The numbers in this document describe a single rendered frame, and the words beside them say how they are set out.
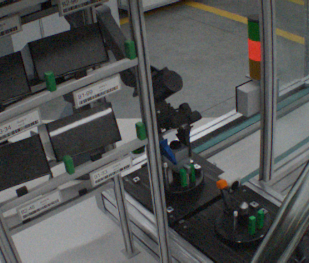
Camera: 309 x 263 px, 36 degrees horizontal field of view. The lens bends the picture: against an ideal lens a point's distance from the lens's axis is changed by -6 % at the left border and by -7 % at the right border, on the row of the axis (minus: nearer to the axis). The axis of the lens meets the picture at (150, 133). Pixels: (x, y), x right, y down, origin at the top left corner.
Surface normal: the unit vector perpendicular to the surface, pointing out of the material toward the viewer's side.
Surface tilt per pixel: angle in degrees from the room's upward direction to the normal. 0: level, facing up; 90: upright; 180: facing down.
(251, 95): 90
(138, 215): 0
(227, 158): 0
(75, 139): 65
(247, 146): 0
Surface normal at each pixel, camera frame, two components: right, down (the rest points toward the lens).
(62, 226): -0.11, -0.84
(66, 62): 0.35, 0.05
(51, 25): 0.59, 0.38
